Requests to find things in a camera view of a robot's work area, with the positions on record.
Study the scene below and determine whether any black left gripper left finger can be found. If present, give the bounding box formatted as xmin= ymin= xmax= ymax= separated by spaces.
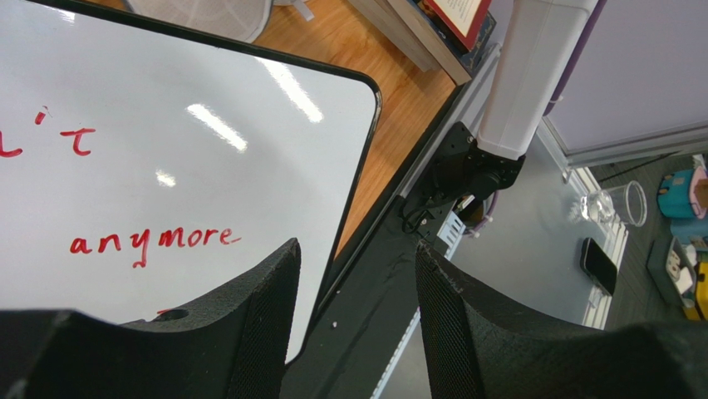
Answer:
xmin=1 ymin=239 xmax=301 ymax=398

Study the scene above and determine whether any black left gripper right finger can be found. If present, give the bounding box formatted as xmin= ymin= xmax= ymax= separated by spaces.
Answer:
xmin=415 ymin=241 xmax=707 ymax=398

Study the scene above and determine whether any white mesh laundry bag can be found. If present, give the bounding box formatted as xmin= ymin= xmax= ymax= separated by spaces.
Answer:
xmin=124 ymin=0 xmax=317 ymax=44

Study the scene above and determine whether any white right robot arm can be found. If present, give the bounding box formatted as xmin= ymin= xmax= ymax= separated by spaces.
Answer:
xmin=401 ymin=1 xmax=604 ymax=234

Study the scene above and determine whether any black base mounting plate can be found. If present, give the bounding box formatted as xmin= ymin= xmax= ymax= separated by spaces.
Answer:
xmin=280 ymin=197 xmax=420 ymax=398

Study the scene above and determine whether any black smartphone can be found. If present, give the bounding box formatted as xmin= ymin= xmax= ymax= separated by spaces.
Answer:
xmin=579 ymin=238 xmax=618 ymax=296

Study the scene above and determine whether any white whiteboard with red writing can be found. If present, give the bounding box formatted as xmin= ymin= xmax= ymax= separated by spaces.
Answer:
xmin=1 ymin=1 xmax=382 ymax=360

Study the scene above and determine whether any clear plastic cup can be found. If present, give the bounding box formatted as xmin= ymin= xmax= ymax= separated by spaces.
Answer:
xmin=580 ymin=180 xmax=648 ymax=227

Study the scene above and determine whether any teal toy box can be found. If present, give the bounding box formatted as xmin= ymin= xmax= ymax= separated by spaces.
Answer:
xmin=656 ymin=166 xmax=707 ymax=219

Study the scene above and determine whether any red hardcover book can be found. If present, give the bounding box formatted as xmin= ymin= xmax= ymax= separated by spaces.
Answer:
xmin=427 ymin=0 xmax=491 ymax=52

